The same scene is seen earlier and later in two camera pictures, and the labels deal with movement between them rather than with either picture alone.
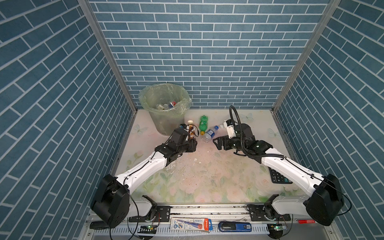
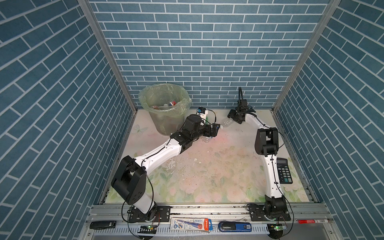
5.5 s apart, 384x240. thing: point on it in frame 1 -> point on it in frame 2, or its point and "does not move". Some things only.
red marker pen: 301,221 does not move
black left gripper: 192,145 -> 213,131
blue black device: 234,227 does not move
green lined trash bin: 167,103 does not move
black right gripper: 225,139 -> 231,115
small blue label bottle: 209,134 does not move
